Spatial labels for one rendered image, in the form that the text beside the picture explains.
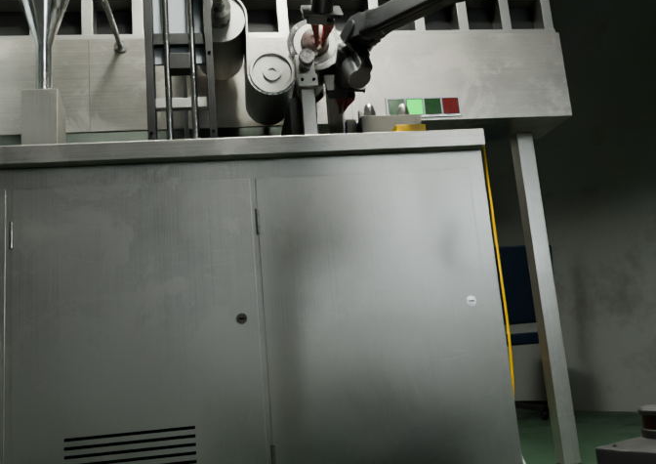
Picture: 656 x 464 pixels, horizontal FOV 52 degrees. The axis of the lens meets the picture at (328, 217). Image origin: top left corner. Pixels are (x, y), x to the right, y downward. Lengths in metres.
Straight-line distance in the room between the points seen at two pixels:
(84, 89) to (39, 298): 0.91
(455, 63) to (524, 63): 0.24
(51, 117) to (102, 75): 0.36
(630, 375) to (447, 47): 2.26
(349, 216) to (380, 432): 0.45
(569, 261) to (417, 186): 2.71
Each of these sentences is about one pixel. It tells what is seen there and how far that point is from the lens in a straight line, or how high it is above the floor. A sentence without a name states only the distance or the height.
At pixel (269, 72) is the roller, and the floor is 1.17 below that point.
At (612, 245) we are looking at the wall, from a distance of 3.98.
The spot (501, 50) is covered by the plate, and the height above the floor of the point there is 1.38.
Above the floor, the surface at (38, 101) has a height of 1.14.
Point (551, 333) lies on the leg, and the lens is 2.41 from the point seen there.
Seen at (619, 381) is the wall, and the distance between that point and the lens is 4.03.
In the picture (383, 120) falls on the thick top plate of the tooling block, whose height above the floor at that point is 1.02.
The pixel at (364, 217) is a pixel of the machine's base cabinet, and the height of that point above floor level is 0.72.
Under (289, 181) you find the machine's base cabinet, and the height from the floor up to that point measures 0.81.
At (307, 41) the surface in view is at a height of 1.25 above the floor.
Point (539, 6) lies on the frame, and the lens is 2.56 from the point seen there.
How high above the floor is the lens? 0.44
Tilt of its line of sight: 11 degrees up
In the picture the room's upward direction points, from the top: 5 degrees counter-clockwise
